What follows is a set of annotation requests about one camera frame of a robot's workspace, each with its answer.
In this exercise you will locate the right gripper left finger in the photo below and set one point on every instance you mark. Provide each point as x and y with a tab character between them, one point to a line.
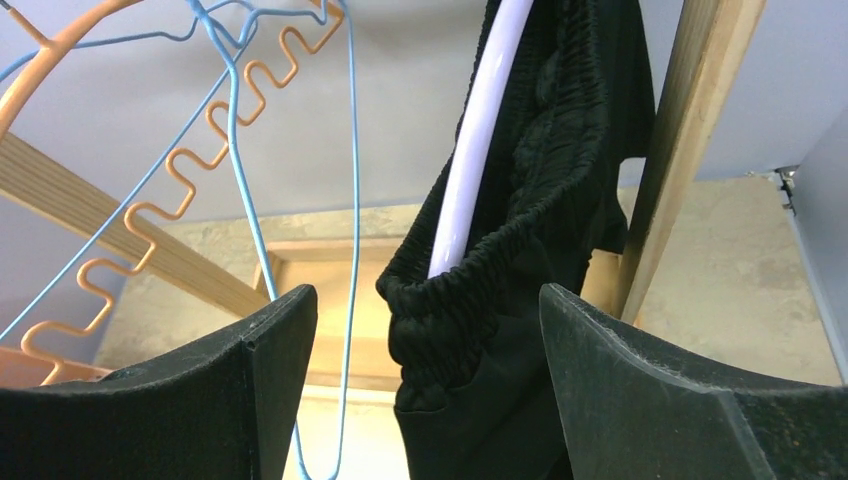
220	407

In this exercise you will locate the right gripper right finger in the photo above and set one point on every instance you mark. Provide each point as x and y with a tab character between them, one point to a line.
635	406

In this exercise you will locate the black garment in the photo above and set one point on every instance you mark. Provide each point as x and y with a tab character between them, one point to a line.
476	399

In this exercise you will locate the peach plastic file organizer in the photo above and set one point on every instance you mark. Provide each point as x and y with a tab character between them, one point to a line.
19	370

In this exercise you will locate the purple hanger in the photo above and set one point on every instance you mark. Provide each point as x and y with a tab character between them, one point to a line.
475	135

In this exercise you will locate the blue wire hanger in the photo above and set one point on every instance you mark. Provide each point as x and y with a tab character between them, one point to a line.
35	181

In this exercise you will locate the wooden clothes rack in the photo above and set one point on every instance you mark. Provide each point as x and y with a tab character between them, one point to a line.
711	40

